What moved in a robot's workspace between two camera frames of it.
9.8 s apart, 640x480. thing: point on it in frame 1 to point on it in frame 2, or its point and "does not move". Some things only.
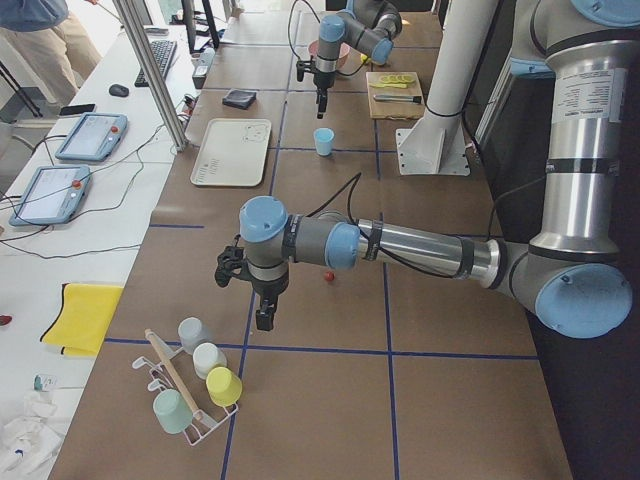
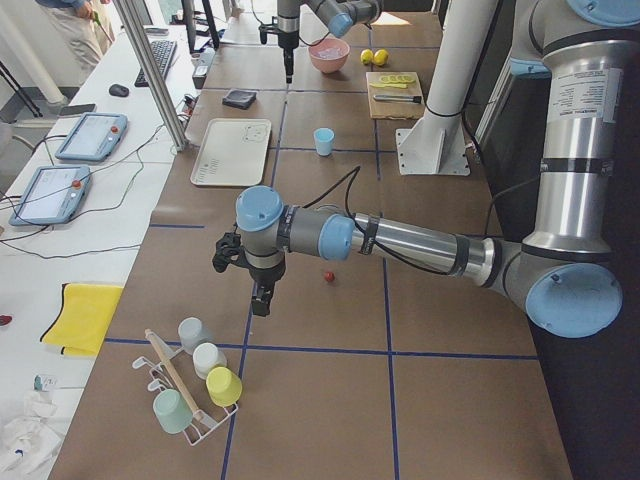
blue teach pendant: x=95 y=137 does not move
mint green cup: x=173 y=410 does not move
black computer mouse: x=118 y=90 does not move
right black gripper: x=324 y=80 to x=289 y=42
